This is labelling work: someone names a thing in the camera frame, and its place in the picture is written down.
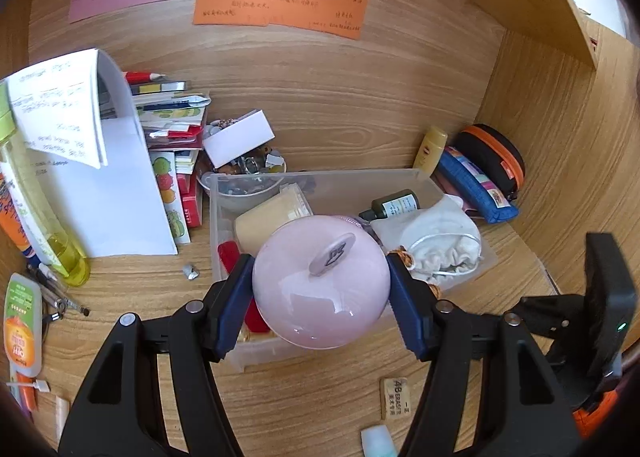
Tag handwritten white paper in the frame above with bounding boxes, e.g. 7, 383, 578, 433
5, 48, 109, 169

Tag blue pencil pouch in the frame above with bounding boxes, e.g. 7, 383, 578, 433
437, 147, 521, 225

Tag stack of colourful packets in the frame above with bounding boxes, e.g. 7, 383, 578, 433
127, 79, 212, 154

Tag dark green spray bottle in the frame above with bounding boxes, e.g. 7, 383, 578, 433
357, 189, 421, 222

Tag small yellow bottle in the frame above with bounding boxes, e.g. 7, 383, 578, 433
412, 127, 449, 178

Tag black pen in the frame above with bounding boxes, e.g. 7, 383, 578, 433
27, 262, 92, 316

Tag small red box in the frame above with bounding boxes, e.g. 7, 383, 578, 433
176, 174, 204, 229

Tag pink flat box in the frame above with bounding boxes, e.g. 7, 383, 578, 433
434, 174, 482, 216

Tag pile of small trinkets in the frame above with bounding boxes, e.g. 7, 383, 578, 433
212, 118, 287, 178

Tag tan sleeved eraser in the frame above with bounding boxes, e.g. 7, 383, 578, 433
380, 377, 412, 421

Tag orange green tube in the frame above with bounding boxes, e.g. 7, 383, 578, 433
4, 273, 44, 379

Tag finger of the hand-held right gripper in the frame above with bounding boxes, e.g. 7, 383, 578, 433
506, 292, 589, 339

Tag orange paper note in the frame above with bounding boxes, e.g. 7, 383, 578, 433
192, 0, 369, 41

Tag wooden desktop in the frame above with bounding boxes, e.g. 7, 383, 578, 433
0, 164, 576, 457

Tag small white box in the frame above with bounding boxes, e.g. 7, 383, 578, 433
202, 109, 276, 170

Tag orange braided cord charm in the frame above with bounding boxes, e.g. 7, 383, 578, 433
391, 247, 442, 299

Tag teal tube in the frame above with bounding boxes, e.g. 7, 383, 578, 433
361, 426, 399, 457

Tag cream jar with purple label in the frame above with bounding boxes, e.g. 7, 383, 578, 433
234, 184, 314, 250

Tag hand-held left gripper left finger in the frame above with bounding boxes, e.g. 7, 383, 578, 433
57, 253, 256, 457

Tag white drawstring pouch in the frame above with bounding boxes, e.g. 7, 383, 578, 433
370, 194, 483, 286

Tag pink apple-shaped case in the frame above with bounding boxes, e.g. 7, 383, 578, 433
251, 215, 392, 350

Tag orange sunscreen tube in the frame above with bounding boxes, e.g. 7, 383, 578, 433
0, 172, 38, 260

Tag white ceramic bowl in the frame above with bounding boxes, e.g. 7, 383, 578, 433
196, 157, 288, 214

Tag yellow-green spray bottle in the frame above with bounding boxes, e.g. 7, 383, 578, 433
0, 82, 92, 286

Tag white folded card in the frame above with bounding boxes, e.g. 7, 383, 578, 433
30, 49, 179, 258

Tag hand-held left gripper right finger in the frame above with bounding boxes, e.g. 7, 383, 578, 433
385, 253, 582, 457

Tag black orange zip case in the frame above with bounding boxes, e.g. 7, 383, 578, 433
452, 124, 526, 201

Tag clear plastic storage box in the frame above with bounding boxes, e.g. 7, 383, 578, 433
207, 168, 496, 372

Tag fruit print card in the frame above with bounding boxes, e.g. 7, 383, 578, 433
149, 151, 192, 244

